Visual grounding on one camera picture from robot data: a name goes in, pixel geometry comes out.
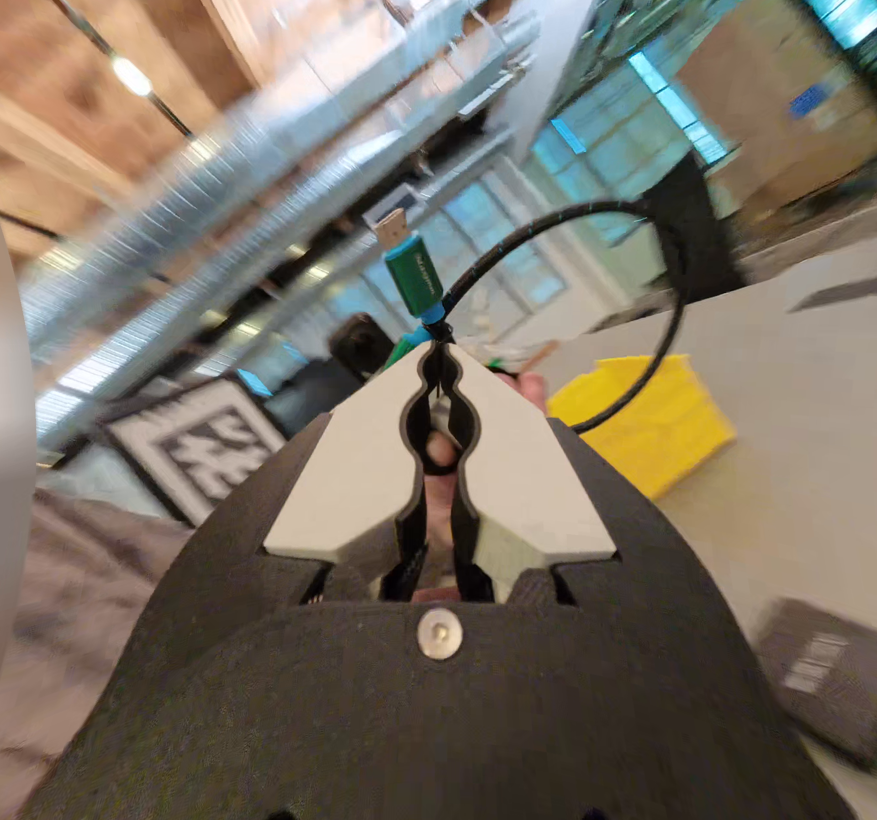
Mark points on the person's left hand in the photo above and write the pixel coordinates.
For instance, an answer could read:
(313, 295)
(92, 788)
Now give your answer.
(439, 450)

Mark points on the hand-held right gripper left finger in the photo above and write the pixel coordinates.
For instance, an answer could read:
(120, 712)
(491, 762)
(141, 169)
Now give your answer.
(350, 491)

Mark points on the black port adapter box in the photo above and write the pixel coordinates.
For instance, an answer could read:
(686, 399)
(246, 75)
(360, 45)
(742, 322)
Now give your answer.
(822, 683)

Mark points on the round ceiling lamp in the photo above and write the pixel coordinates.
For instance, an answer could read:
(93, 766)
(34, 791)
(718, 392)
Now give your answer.
(132, 75)

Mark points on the black office chair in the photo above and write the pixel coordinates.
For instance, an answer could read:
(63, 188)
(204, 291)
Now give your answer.
(699, 231)

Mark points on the silver ceiling duct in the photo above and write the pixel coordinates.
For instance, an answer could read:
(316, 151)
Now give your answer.
(302, 259)
(233, 176)

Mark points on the yellow plastic bin stack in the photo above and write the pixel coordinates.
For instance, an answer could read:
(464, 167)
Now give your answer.
(651, 416)

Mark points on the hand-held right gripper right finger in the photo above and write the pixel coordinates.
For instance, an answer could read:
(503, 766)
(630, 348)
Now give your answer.
(535, 491)

